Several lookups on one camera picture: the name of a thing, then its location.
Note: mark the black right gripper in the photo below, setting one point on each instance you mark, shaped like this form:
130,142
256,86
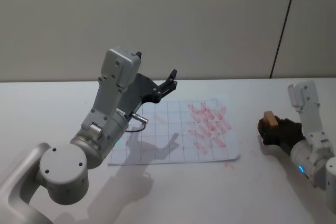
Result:
290,134

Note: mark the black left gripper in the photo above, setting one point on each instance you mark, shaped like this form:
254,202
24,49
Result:
139,90

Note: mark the small tan block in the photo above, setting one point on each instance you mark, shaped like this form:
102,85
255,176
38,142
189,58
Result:
271,119

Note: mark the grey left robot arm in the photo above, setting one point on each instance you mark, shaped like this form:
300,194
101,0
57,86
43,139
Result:
63,166

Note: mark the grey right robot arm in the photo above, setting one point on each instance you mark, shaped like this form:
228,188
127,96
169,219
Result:
312,145

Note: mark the white grid paper red marks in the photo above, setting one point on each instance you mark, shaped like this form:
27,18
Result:
173,134

